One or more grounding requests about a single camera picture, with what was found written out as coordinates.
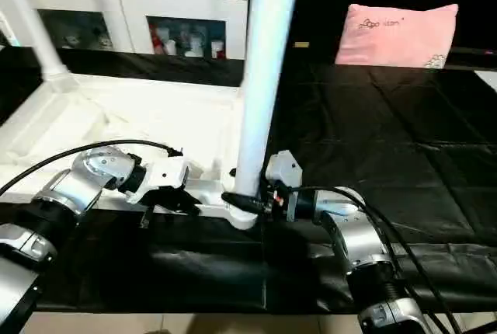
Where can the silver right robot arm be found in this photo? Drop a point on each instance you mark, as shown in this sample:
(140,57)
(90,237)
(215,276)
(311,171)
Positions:
(365,248)

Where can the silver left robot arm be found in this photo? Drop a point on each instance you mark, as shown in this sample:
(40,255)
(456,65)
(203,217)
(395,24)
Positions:
(62,202)

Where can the black work mat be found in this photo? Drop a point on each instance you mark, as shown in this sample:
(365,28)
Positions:
(388,132)

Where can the small yellow label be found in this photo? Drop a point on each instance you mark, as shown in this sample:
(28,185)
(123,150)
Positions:
(301,44)

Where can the pink printed pillow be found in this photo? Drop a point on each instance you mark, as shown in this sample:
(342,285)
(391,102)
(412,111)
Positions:
(396,37)

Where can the white glass-door cabinet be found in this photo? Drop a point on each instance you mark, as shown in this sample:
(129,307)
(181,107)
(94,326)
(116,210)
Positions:
(116,0)

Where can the black sofa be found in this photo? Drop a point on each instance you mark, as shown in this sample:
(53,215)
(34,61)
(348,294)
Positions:
(318,0)

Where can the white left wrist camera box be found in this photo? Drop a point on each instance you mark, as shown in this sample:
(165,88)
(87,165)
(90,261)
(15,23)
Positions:
(165,172)

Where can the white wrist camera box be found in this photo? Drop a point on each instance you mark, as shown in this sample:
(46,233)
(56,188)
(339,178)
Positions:
(165,172)
(283,168)

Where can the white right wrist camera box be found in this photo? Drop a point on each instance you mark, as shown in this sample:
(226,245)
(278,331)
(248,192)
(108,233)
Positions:
(283,168)

